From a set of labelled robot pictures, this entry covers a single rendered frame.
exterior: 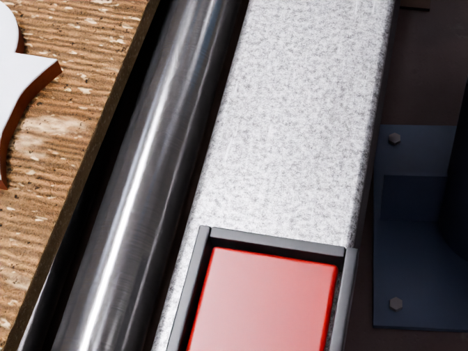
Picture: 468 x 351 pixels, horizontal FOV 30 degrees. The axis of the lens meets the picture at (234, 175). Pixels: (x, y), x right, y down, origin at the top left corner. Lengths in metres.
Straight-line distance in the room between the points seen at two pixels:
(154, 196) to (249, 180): 0.05
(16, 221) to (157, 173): 0.07
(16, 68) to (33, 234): 0.09
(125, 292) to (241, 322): 0.06
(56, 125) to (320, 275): 0.16
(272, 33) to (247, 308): 0.17
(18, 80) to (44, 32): 0.04
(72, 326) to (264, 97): 0.16
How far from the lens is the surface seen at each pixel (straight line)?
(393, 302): 1.39
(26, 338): 0.43
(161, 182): 0.45
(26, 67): 0.47
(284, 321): 0.39
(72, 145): 0.45
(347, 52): 0.49
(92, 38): 0.49
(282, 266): 0.40
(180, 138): 0.46
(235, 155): 0.45
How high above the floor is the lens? 1.29
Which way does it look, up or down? 58 degrees down
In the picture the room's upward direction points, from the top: 10 degrees counter-clockwise
